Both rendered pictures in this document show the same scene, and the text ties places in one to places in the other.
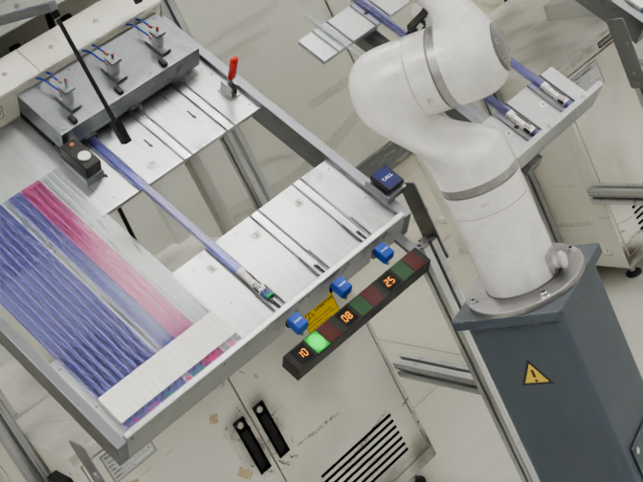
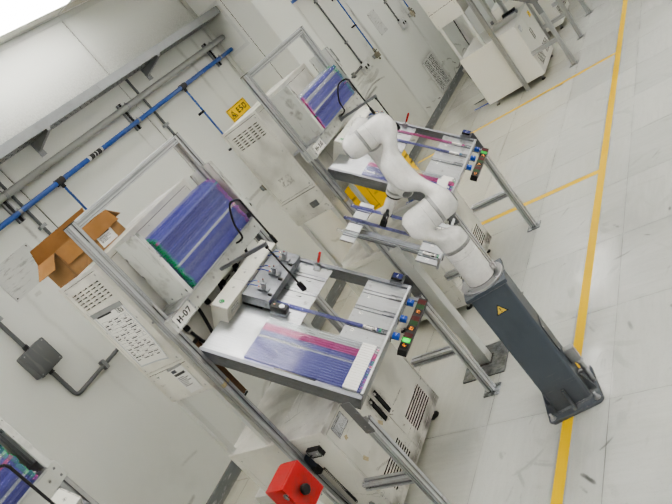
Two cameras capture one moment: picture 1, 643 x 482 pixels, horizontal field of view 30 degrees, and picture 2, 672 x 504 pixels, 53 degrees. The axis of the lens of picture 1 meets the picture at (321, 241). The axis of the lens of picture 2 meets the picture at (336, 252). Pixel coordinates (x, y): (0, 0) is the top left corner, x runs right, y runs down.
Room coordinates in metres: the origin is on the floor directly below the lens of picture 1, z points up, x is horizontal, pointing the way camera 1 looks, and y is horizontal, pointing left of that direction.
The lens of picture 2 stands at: (-0.53, 0.95, 1.92)
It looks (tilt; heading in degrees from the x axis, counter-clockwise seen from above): 17 degrees down; 340
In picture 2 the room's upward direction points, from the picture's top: 40 degrees counter-clockwise
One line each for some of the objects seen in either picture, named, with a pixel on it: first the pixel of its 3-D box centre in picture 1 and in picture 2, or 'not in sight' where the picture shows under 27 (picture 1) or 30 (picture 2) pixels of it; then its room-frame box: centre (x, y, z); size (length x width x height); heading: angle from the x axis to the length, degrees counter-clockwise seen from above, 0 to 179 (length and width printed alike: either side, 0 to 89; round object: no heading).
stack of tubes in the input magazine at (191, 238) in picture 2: not in sight; (195, 233); (2.38, 0.34, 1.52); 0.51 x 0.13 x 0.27; 119
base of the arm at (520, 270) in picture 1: (502, 231); (470, 262); (1.64, -0.25, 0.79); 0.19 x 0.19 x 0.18
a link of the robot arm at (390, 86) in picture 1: (428, 114); (433, 228); (1.66, -0.22, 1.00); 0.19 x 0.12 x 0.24; 64
